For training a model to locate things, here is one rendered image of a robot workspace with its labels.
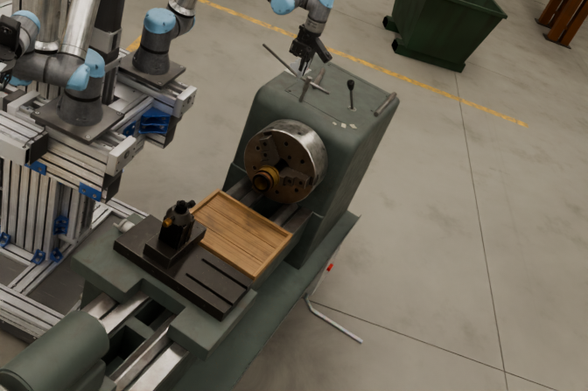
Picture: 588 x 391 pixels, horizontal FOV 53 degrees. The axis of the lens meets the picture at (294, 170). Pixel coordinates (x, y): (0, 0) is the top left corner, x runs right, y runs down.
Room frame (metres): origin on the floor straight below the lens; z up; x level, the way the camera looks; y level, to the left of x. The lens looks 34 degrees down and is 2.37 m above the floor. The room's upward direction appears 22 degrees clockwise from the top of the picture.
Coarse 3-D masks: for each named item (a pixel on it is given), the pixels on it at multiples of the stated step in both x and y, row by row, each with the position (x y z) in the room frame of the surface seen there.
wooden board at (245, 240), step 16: (224, 192) 1.84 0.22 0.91; (192, 208) 1.68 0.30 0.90; (208, 208) 1.74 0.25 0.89; (224, 208) 1.78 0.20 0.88; (240, 208) 1.81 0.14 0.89; (208, 224) 1.66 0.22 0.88; (224, 224) 1.69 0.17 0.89; (240, 224) 1.73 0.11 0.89; (256, 224) 1.76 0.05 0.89; (272, 224) 1.77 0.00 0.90; (208, 240) 1.58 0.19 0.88; (224, 240) 1.61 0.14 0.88; (240, 240) 1.64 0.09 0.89; (256, 240) 1.68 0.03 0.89; (272, 240) 1.71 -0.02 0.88; (288, 240) 1.72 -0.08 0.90; (224, 256) 1.51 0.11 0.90; (240, 256) 1.56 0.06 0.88; (256, 256) 1.59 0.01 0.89; (272, 256) 1.60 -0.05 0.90; (256, 272) 1.50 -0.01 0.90
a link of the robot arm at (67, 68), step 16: (80, 0) 1.47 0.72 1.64; (96, 0) 1.51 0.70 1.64; (80, 16) 1.45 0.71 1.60; (64, 32) 1.41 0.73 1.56; (80, 32) 1.42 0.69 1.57; (64, 48) 1.38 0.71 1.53; (80, 48) 1.40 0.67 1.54; (48, 64) 1.33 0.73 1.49; (64, 64) 1.35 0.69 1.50; (80, 64) 1.38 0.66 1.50; (48, 80) 1.32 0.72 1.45; (64, 80) 1.33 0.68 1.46; (80, 80) 1.35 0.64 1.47
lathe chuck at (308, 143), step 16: (272, 128) 1.95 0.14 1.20; (288, 128) 1.94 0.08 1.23; (256, 144) 1.93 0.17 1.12; (288, 144) 1.90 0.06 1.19; (304, 144) 1.89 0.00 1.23; (256, 160) 1.92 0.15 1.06; (288, 160) 1.89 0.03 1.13; (304, 160) 1.87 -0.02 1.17; (320, 160) 1.92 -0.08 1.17; (320, 176) 1.91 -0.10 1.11; (272, 192) 1.89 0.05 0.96; (288, 192) 1.88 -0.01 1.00; (304, 192) 1.86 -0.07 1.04
